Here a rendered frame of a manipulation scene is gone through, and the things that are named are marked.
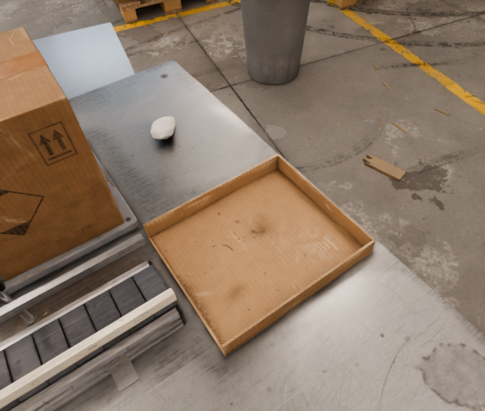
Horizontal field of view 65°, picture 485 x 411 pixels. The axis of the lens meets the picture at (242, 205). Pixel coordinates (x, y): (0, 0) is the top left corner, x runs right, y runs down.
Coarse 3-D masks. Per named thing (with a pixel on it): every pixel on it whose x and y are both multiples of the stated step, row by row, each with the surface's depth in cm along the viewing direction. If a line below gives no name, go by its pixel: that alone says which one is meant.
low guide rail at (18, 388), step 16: (144, 304) 52; (160, 304) 52; (128, 320) 51; (96, 336) 50; (112, 336) 51; (64, 352) 48; (80, 352) 49; (48, 368) 47; (64, 368) 49; (16, 384) 46; (32, 384) 47; (0, 400) 45
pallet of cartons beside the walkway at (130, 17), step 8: (112, 0) 330; (120, 0) 294; (128, 0) 296; (136, 0) 298; (144, 0) 300; (152, 0) 300; (160, 0) 302; (168, 0) 304; (176, 0) 307; (208, 0) 318; (216, 0) 321; (120, 8) 304; (128, 8) 296; (168, 8) 309; (176, 8) 312; (128, 16) 300; (136, 16) 302
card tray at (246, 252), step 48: (240, 192) 75; (288, 192) 74; (192, 240) 68; (240, 240) 68; (288, 240) 67; (336, 240) 67; (192, 288) 62; (240, 288) 62; (288, 288) 62; (240, 336) 54
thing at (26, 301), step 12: (132, 240) 53; (108, 252) 52; (120, 252) 52; (84, 264) 51; (96, 264) 51; (60, 276) 50; (72, 276) 50; (84, 276) 51; (48, 288) 49; (60, 288) 50; (24, 300) 48; (36, 300) 49; (0, 312) 47; (12, 312) 48
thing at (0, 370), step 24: (120, 288) 58; (144, 288) 58; (72, 312) 55; (96, 312) 55; (120, 312) 56; (48, 336) 53; (72, 336) 53; (120, 336) 53; (0, 360) 52; (24, 360) 51; (48, 360) 51; (0, 384) 50; (48, 384) 50
